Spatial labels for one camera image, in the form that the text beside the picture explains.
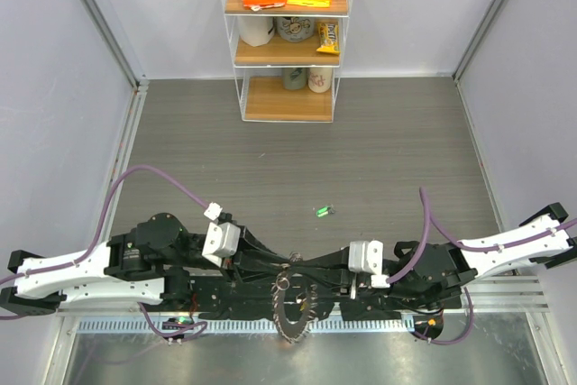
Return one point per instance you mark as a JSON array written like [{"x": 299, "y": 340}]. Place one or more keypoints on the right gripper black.
[{"x": 339, "y": 277}]

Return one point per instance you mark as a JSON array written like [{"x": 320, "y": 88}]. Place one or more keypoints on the large keyring with many rings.
[{"x": 294, "y": 302}]

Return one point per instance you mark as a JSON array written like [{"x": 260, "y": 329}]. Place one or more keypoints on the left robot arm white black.
[{"x": 103, "y": 276}]

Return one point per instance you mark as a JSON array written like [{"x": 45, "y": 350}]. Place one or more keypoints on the yellow candy bag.
[{"x": 328, "y": 38}]

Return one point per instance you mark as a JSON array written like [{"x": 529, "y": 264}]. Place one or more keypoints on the white wire shelf rack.
[{"x": 279, "y": 73}]

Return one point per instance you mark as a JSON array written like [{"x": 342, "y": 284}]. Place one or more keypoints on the white cup red scribble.
[{"x": 320, "y": 79}]

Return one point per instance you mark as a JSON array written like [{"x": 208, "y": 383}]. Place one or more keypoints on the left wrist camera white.
[{"x": 222, "y": 239}]

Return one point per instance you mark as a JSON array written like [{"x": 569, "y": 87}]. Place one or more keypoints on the white slotted cable duct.
[{"x": 331, "y": 325}]

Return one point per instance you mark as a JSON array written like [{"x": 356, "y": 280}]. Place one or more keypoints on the grey cartoon mug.
[{"x": 295, "y": 28}]

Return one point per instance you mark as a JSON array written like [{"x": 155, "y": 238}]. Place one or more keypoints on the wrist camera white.
[
  {"x": 222, "y": 239},
  {"x": 367, "y": 257}
]

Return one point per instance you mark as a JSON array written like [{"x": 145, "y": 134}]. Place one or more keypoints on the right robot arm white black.
[{"x": 542, "y": 239}]

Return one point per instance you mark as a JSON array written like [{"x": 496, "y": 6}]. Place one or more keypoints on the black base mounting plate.
[{"x": 213, "y": 298}]

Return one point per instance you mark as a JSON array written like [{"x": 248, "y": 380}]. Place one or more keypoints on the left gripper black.
[{"x": 258, "y": 266}]

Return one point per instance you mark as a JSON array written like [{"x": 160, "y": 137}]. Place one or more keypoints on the green grey cup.
[{"x": 294, "y": 78}]

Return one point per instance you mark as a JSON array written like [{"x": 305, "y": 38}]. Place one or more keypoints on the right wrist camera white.
[{"x": 367, "y": 257}]

